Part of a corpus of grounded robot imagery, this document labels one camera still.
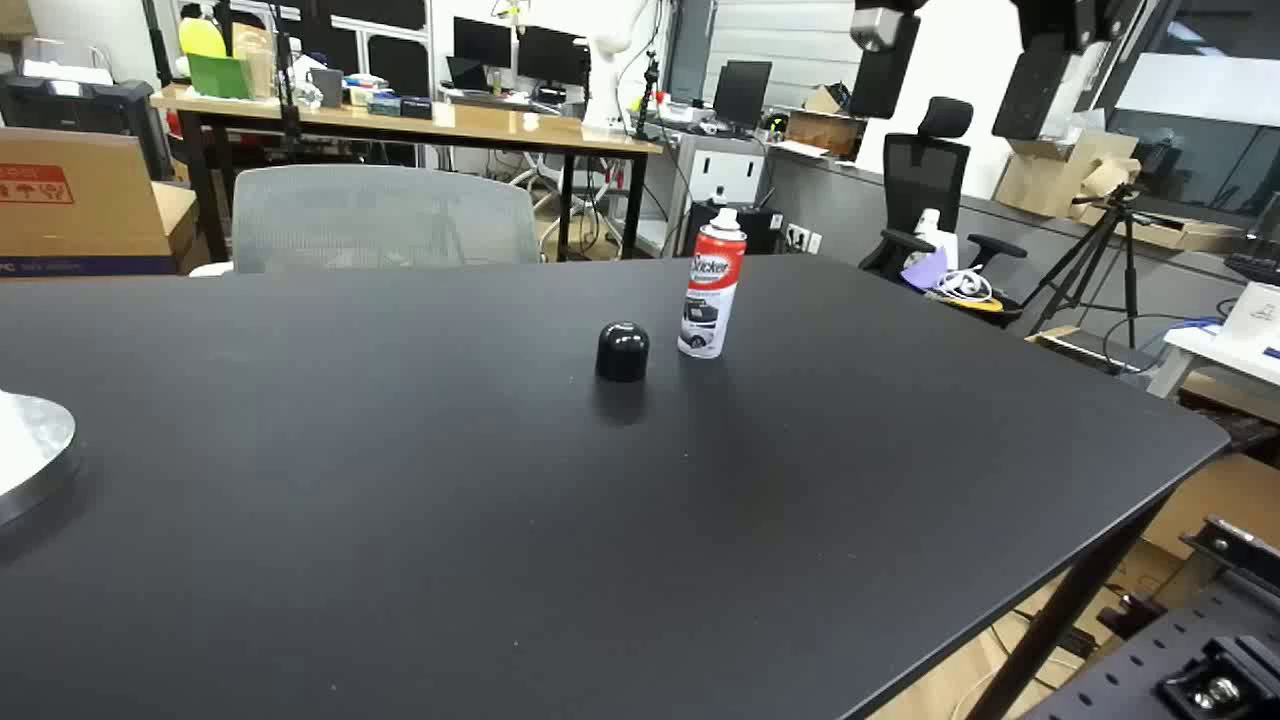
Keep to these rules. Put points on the black perforated breadboard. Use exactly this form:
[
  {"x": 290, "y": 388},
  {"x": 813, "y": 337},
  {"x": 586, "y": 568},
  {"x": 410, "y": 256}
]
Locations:
[{"x": 1132, "y": 672}]

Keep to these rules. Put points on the open cardboard box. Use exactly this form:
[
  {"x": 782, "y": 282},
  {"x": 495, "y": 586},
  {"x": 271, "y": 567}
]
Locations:
[{"x": 1062, "y": 175}]

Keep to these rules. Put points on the white patterned helmet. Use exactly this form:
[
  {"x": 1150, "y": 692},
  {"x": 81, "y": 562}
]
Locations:
[{"x": 970, "y": 285}]

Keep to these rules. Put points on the black computer monitor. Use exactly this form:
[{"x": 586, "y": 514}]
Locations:
[
  {"x": 480, "y": 43},
  {"x": 552, "y": 57},
  {"x": 740, "y": 94}
]

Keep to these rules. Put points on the white plastic bottle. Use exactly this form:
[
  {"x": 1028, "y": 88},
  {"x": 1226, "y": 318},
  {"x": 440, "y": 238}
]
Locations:
[{"x": 939, "y": 238}]

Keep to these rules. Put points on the black metal rail bracket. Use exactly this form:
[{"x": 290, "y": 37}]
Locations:
[{"x": 1242, "y": 550}]

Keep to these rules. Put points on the purple cloth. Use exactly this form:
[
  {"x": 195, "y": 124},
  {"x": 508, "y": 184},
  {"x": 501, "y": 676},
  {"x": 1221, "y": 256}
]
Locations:
[{"x": 925, "y": 273}]

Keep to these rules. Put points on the white side table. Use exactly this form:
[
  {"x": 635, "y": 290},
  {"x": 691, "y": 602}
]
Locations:
[{"x": 1221, "y": 352}]

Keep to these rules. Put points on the black office chair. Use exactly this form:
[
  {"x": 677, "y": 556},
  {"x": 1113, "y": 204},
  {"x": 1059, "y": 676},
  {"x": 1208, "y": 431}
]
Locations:
[{"x": 925, "y": 167}]

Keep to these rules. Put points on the white partition with black panels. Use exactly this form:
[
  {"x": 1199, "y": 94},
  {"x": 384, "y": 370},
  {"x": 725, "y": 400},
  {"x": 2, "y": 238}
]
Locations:
[{"x": 397, "y": 66}]

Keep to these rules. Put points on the wooden desk with black legs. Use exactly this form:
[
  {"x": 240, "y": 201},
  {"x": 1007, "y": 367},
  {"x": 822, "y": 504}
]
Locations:
[{"x": 440, "y": 122}]

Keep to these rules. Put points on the white plate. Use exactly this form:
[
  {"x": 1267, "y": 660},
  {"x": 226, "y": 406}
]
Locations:
[{"x": 25, "y": 446}]

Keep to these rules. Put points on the black printer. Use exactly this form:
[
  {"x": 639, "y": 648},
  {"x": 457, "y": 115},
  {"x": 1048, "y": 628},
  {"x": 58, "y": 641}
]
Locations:
[{"x": 81, "y": 107}]

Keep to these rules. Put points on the green and yellow folders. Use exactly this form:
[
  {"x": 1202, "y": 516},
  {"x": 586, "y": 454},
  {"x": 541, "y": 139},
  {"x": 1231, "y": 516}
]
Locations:
[{"x": 217, "y": 73}]

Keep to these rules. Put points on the black round lid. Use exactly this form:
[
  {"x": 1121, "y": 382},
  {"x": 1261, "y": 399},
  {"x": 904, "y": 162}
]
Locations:
[{"x": 623, "y": 352}]

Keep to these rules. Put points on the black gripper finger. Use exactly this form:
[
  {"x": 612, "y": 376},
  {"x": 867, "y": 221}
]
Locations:
[
  {"x": 882, "y": 80},
  {"x": 1033, "y": 85}
]

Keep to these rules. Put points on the cardboard box with red label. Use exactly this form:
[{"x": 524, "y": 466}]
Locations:
[{"x": 81, "y": 201}]

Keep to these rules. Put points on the small white robot arm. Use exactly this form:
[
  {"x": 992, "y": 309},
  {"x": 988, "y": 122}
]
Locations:
[{"x": 603, "y": 94}]

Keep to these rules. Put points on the small cardboard box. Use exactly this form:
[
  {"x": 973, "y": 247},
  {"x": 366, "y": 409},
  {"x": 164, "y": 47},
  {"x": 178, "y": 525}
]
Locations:
[{"x": 825, "y": 128}]

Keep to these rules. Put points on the white red spray can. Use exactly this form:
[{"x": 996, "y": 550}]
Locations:
[{"x": 709, "y": 292}]

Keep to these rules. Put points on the grey mesh chair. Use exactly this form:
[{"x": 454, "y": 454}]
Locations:
[{"x": 381, "y": 221}]

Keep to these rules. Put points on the black tripod with camera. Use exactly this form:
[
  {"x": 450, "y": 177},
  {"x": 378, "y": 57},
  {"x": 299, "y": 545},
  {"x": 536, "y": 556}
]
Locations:
[{"x": 1126, "y": 247}]

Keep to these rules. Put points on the black table leg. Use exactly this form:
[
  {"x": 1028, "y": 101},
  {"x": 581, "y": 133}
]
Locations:
[{"x": 1062, "y": 614}]

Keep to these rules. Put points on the black clamp with silver screws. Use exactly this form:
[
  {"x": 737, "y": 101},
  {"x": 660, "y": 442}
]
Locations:
[{"x": 1221, "y": 687}]

